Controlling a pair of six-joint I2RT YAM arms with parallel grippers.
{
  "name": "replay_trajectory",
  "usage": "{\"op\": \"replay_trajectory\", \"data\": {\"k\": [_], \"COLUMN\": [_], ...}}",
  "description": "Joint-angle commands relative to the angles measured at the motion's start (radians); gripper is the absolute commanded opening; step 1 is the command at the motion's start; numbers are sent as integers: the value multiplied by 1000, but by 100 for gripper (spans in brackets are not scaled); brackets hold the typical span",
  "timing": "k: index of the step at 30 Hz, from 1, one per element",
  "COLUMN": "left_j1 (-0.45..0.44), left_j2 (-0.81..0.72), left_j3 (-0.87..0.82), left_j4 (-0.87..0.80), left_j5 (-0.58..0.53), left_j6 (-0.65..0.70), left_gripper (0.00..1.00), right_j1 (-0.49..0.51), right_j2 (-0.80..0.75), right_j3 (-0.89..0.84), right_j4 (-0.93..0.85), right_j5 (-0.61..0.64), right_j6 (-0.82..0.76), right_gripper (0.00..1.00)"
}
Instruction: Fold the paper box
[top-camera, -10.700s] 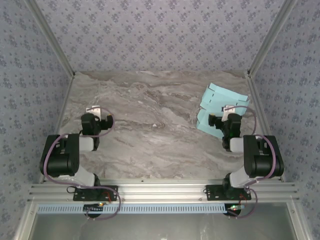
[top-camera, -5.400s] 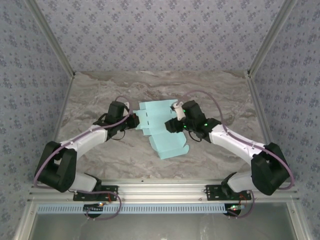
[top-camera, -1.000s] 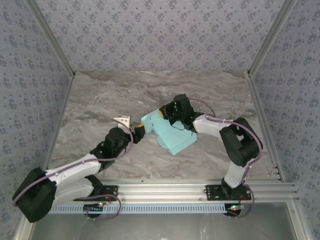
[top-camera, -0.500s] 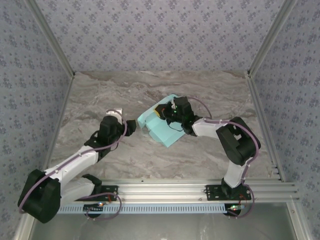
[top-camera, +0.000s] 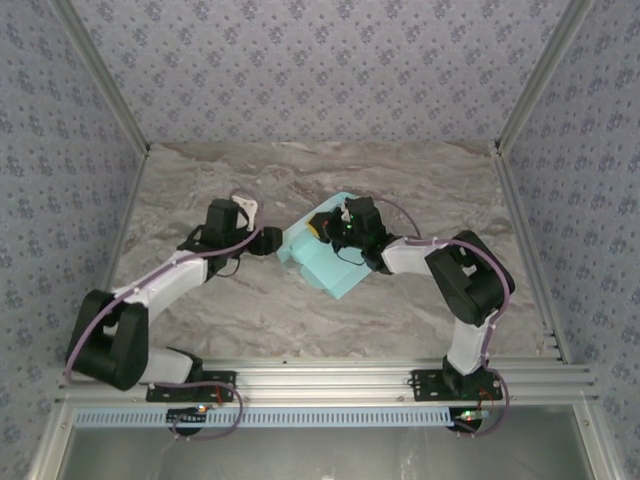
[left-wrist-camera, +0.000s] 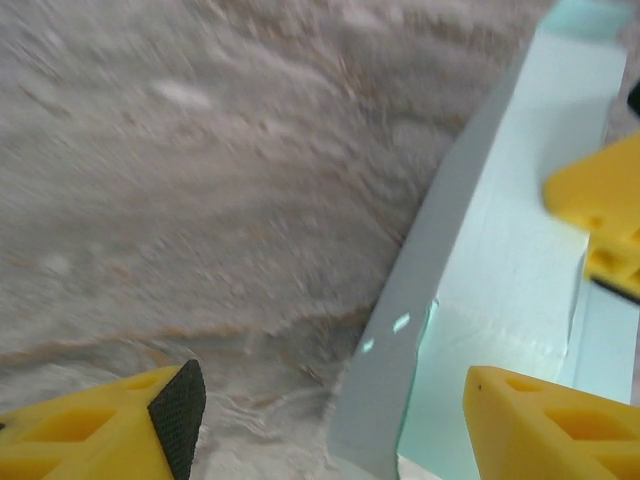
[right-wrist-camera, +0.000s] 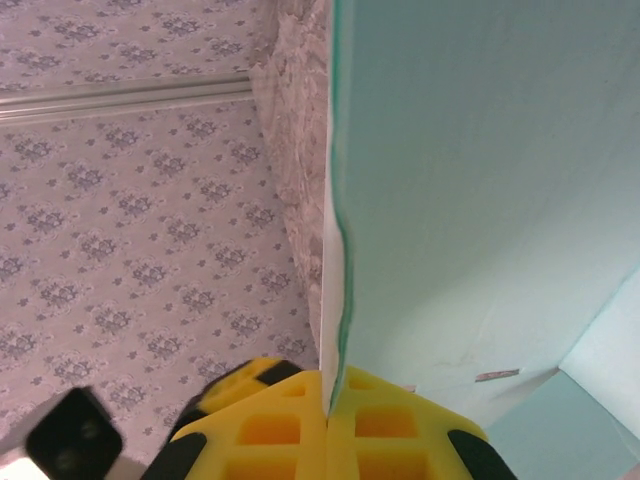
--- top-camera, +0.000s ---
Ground aluminium side rail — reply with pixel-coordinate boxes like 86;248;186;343
97;147;151;301
489;142;574;366

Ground aluminium frame bar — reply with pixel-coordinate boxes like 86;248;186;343
572;399;620;480
27;399;76;480

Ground pale blue slotted cable duct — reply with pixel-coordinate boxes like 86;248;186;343
73;405;464;429

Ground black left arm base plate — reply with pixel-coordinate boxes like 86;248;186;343
145;369;237;404

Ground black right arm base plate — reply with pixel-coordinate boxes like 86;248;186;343
410;368;504;403

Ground long aluminium frame rail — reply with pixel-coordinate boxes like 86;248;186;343
54;357;599;405

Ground pale teal paper box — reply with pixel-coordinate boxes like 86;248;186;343
275;191;370;301

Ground aluminium corner post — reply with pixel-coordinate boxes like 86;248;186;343
492;0;599;154
49;0;152;154

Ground small circuit board with LED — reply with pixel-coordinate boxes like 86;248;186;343
167;405;211;427
447;407;494;432

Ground grey metal sheet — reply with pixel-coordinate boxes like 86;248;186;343
54;425;596;480

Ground thin black cable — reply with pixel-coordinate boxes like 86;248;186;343
334;248;369;267
207;252;246;280

